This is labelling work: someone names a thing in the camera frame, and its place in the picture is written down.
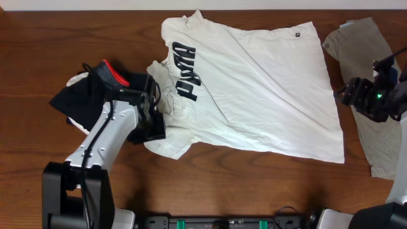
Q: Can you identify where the white printed t-shirt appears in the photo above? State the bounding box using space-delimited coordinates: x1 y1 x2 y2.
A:
146 11 345 163

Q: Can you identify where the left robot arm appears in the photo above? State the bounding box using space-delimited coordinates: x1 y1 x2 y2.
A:
42 87 165 228

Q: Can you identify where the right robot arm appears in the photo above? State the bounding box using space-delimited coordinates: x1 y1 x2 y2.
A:
314 61 406 229

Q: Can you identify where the grey khaki garment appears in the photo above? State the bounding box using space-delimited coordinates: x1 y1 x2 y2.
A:
322 17 401 180

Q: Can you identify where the black shorts red waistband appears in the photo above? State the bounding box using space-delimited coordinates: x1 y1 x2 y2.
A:
50 60 144 131

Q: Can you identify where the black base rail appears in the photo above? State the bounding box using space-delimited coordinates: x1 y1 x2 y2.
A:
134 214 317 229

